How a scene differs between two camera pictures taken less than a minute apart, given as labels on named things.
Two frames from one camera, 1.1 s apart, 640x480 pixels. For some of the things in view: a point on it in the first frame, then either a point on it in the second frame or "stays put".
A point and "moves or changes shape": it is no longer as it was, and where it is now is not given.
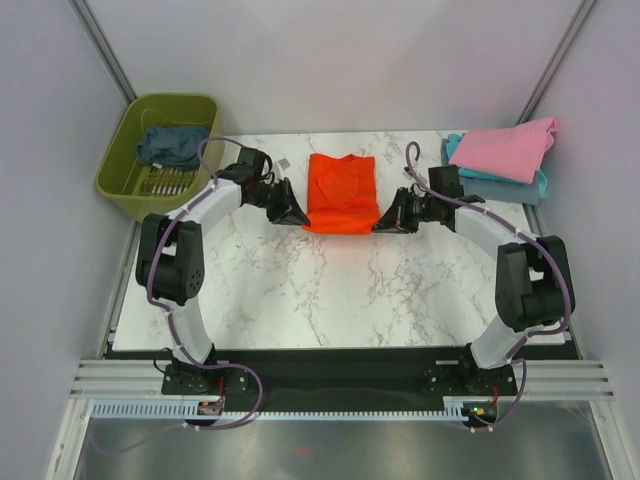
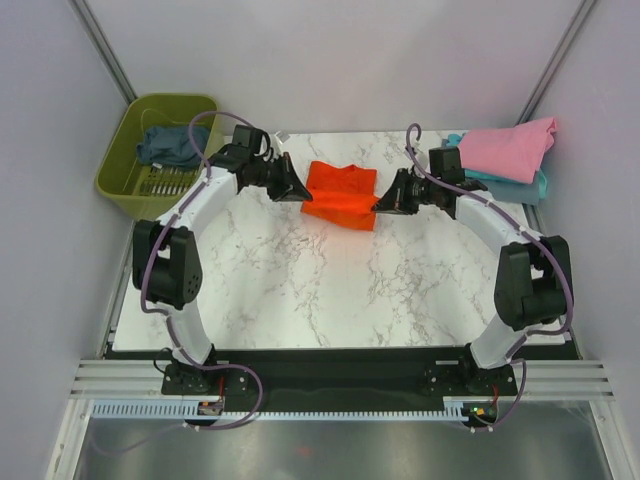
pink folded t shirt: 514,154 stays put
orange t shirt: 342,195 moves or changes shape
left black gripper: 287,210 -> 289,187
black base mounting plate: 327,376 stays put
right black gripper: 396,218 -> 396,200
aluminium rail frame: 566,381 stays put
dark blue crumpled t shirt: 173,146 stays put
